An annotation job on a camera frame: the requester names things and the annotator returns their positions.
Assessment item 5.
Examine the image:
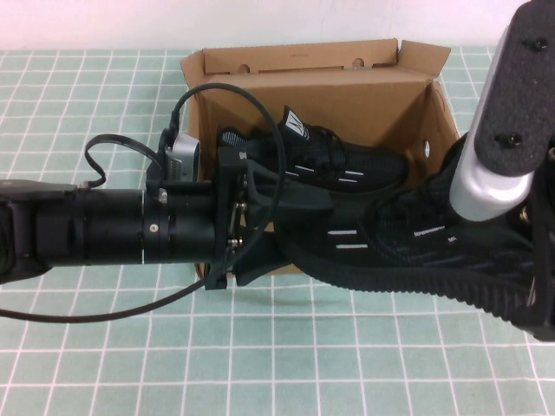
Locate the green checkered tablecloth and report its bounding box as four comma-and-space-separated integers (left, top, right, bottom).
0, 42, 555, 416

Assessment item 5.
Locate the black flat ribbon cable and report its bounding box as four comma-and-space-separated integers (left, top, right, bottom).
84, 133, 168, 191

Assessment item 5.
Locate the black left camera cable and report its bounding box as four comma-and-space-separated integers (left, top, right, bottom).
0, 84, 290, 324

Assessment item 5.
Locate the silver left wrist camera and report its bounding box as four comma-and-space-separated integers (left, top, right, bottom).
162, 132, 203, 179

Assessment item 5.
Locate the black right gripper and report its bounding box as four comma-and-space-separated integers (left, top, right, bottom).
518, 142, 555, 343

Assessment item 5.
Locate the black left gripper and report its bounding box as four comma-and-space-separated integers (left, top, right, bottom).
203, 146, 336, 289

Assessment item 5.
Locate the black right camera mount plate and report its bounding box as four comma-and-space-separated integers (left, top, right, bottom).
474, 0, 555, 179

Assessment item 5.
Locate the black left camera mount bracket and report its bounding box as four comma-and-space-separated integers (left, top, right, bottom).
145, 159, 218, 200

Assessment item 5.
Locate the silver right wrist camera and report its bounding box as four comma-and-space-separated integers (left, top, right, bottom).
448, 25, 543, 222

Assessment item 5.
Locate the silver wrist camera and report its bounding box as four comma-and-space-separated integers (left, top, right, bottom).
448, 25, 543, 222
162, 132, 203, 179

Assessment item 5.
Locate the brown cardboard shoe box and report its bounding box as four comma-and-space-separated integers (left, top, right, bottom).
180, 37, 485, 279

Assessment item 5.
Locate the black sneaker white tongue label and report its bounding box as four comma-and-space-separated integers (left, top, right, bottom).
277, 133, 541, 333
216, 105, 411, 183

